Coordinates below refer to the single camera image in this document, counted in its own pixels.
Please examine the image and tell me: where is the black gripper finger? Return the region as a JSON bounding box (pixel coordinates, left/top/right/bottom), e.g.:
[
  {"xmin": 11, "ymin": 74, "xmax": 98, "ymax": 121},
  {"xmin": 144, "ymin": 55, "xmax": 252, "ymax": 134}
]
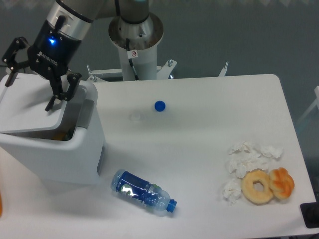
[
  {"xmin": 44, "ymin": 71, "xmax": 82, "ymax": 112},
  {"xmin": 1, "ymin": 36, "xmax": 30, "ymax": 87}
]

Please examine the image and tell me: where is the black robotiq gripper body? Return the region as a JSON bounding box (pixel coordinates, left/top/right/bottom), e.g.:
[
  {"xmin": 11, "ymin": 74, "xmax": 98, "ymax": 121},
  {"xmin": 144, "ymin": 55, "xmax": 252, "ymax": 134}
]
[{"xmin": 27, "ymin": 19, "xmax": 81, "ymax": 79}]

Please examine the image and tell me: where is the white trash can lid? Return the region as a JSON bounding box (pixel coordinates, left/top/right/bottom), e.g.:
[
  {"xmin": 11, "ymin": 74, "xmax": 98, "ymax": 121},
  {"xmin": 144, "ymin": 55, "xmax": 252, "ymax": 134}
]
[{"xmin": 0, "ymin": 73, "xmax": 87, "ymax": 133}]

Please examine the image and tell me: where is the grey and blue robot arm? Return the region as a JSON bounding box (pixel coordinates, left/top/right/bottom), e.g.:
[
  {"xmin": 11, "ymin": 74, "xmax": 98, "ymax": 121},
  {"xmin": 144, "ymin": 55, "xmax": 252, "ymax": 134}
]
[{"xmin": 2, "ymin": 0, "xmax": 155, "ymax": 111}]

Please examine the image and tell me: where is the white trash can body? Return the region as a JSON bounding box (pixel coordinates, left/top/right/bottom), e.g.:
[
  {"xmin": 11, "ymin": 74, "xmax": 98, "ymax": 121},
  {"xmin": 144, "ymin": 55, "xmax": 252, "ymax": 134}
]
[{"xmin": 0, "ymin": 81, "xmax": 106, "ymax": 184}]

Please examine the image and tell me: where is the blue bottle cap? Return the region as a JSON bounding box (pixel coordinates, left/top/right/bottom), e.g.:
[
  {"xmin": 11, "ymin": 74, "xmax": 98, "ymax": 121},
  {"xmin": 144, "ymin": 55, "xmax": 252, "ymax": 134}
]
[{"xmin": 154, "ymin": 101, "xmax": 166, "ymax": 112}]

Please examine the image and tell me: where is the green item in bin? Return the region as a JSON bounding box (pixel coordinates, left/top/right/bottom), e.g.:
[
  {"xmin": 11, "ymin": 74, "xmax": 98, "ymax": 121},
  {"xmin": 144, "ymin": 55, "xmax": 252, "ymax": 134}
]
[{"xmin": 62, "ymin": 128, "xmax": 74, "ymax": 141}]

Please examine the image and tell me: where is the orange item in bin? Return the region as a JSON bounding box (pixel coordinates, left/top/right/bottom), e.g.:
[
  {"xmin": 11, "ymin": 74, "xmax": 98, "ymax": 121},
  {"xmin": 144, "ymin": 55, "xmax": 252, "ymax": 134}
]
[{"xmin": 52, "ymin": 133, "xmax": 65, "ymax": 141}]

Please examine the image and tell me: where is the blue labelled plastic bottle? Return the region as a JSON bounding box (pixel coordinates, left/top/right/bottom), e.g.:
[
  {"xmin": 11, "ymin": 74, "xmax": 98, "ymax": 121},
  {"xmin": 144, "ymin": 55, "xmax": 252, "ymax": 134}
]
[{"xmin": 110, "ymin": 169, "xmax": 177, "ymax": 216}]

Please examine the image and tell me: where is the orange object at left edge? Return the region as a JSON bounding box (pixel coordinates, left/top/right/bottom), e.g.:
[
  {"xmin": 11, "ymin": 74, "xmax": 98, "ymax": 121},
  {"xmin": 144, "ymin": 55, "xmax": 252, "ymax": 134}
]
[{"xmin": 0, "ymin": 193, "xmax": 3, "ymax": 217}]

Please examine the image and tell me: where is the large crumpled white tissue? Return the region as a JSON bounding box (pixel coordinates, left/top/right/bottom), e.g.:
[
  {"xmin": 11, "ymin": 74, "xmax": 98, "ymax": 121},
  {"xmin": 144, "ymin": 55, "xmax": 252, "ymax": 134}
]
[{"xmin": 226, "ymin": 141, "xmax": 284, "ymax": 179}]

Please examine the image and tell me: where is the small crumpled white tissue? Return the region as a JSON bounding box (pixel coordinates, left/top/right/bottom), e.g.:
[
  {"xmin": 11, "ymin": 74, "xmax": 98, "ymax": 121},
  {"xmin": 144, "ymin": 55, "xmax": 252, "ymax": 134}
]
[{"xmin": 222, "ymin": 178, "xmax": 242, "ymax": 206}]

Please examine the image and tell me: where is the orange twisted pastry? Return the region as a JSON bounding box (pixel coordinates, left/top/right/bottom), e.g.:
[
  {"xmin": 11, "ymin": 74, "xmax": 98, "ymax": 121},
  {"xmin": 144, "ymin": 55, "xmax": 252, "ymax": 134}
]
[{"xmin": 269, "ymin": 167, "xmax": 295, "ymax": 200}]

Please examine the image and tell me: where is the white furniture at right edge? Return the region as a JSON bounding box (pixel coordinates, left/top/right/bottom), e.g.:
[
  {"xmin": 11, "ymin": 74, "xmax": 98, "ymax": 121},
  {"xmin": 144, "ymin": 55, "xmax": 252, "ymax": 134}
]
[{"xmin": 296, "ymin": 86, "xmax": 319, "ymax": 133}]

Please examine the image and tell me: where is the black device at edge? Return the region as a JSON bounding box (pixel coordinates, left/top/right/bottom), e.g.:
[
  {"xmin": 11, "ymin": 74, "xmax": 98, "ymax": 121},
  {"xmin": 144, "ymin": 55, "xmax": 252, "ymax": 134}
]
[{"xmin": 300, "ymin": 202, "xmax": 319, "ymax": 229}]

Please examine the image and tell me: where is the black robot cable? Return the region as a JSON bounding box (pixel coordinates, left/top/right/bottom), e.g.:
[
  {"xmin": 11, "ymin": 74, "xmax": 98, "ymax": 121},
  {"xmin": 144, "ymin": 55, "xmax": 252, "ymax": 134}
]
[{"xmin": 126, "ymin": 37, "xmax": 140, "ymax": 81}]

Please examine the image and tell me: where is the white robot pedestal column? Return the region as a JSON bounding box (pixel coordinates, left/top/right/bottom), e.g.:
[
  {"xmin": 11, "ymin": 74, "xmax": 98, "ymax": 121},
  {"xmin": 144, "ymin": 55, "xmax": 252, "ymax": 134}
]
[{"xmin": 109, "ymin": 13, "xmax": 163, "ymax": 81}]

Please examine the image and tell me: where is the white metal base frame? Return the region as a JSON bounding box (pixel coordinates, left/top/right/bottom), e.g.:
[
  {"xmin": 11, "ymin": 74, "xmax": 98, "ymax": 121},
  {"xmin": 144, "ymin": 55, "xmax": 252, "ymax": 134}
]
[{"xmin": 86, "ymin": 59, "xmax": 230, "ymax": 82}]

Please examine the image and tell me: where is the plain ring donut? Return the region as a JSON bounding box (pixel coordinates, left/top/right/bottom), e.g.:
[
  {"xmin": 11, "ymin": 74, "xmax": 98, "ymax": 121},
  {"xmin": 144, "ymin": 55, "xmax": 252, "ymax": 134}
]
[{"xmin": 241, "ymin": 170, "xmax": 274, "ymax": 205}]

